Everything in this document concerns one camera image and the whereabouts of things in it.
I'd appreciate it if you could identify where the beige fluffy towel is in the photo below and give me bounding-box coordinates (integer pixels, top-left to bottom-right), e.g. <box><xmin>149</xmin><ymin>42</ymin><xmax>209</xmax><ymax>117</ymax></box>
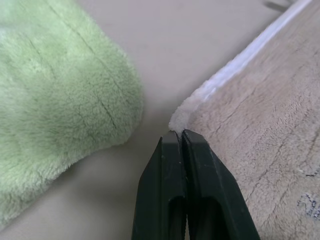
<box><xmin>168</xmin><ymin>0</ymin><xmax>320</xmax><ymax>240</ymax></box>

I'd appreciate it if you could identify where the green fluffy towel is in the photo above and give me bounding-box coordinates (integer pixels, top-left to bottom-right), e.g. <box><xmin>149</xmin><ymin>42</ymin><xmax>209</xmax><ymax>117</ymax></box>
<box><xmin>0</xmin><ymin>0</ymin><xmax>145</xmax><ymax>229</ymax></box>

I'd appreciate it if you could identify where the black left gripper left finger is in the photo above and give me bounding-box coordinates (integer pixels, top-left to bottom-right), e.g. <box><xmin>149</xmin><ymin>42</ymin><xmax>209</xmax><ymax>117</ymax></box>
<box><xmin>131</xmin><ymin>131</ymin><xmax>188</xmax><ymax>240</ymax></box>

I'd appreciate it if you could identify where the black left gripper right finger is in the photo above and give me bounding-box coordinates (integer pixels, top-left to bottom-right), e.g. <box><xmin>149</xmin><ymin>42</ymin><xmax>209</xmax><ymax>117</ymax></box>
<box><xmin>181</xmin><ymin>129</ymin><xmax>262</xmax><ymax>240</ymax></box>

